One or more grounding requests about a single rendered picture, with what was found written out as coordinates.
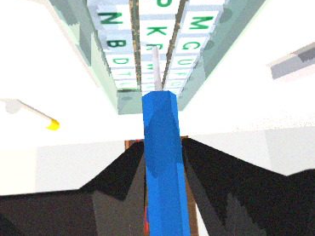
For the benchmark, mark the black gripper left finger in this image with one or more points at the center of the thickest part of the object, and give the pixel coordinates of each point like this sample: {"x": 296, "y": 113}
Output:
{"x": 111, "y": 204}

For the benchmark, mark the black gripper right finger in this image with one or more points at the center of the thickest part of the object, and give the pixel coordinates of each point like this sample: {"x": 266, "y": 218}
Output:
{"x": 237, "y": 198}

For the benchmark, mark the blue stylus with grey tip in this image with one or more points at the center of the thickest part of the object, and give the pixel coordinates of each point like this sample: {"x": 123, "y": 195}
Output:
{"x": 166, "y": 190}

